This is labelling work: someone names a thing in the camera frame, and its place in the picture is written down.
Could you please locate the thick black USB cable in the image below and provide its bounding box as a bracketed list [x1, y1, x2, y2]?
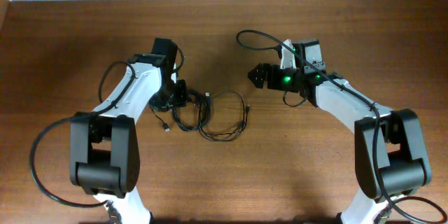
[170, 89, 212, 132]

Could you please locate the thin black USB cable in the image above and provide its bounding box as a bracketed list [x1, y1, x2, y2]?
[149, 90, 251, 143]

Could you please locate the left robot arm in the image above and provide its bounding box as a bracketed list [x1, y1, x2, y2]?
[70, 38, 186, 223]

